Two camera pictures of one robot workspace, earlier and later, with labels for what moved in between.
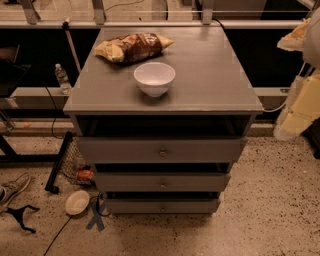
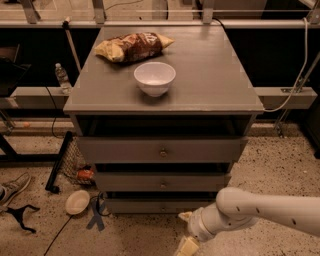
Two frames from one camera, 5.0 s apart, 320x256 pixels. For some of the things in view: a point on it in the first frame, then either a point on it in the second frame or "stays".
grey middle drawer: (161, 181) stays
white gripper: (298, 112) → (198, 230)
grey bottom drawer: (161, 205) stays
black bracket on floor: (18, 215) stays
